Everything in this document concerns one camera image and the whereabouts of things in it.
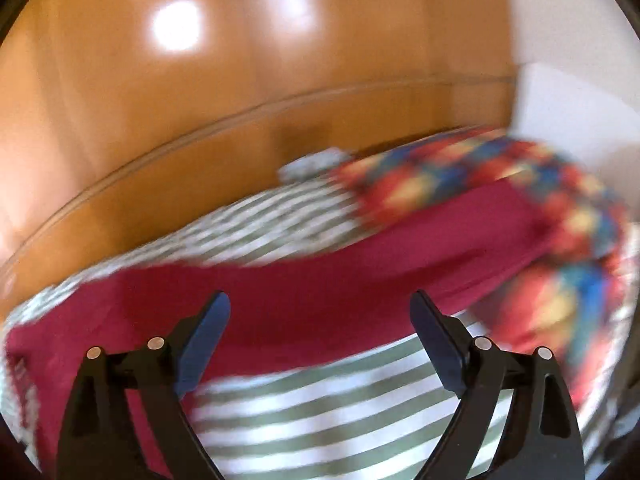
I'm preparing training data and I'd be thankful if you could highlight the crimson red garment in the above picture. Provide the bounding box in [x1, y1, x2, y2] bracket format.
[3, 179, 557, 476]

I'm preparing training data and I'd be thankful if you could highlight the multicolour checkered pillow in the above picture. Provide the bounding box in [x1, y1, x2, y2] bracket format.
[331, 128, 634, 404]

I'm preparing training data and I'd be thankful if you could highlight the wooden panelled wardrobe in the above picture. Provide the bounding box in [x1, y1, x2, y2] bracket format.
[1, 0, 516, 312]

